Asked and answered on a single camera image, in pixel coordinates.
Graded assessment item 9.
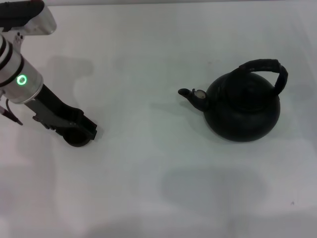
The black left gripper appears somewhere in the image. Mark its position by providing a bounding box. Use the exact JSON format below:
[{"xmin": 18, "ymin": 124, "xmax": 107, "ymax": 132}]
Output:
[{"xmin": 24, "ymin": 83, "xmax": 98, "ymax": 143}]

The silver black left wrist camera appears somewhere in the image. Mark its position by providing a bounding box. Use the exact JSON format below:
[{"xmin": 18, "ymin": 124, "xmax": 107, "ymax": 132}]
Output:
[{"xmin": 0, "ymin": 0, "xmax": 57, "ymax": 36}]

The black round teapot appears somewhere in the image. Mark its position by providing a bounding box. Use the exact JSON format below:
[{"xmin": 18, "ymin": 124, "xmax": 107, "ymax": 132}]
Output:
[{"xmin": 177, "ymin": 58, "xmax": 289, "ymax": 143}]

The dark brown teacup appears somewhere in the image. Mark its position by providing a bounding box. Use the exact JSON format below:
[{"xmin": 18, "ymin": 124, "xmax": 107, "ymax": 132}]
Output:
[{"xmin": 63, "ymin": 127, "xmax": 91, "ymax": 148}]

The left arm cable with connector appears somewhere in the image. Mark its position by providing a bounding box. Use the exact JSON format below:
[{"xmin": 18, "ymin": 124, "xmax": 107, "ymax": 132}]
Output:
[{"xmin": 0, "ymin": 98, "xmax": 23, "ymax": 126}]

